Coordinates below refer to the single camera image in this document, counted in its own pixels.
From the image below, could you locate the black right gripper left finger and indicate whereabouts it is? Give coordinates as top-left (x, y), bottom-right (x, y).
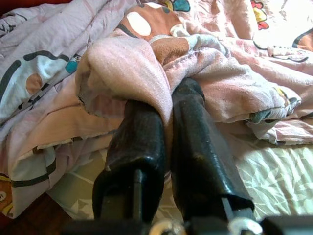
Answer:
top-left (92, 99), bottom-right (168, 223)

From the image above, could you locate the beige floral bed sheet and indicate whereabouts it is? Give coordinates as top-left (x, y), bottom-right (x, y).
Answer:
top-left (46, 141), bottom-right (313, 221)

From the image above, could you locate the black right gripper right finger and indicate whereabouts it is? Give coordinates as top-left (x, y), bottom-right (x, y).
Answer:
top-left (170, 77), bottom-right (255, 221)

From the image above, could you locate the pink cartoon print blanket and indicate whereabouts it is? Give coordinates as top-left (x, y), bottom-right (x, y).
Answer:
top-left (0, 0), bottom-right (313, 218)

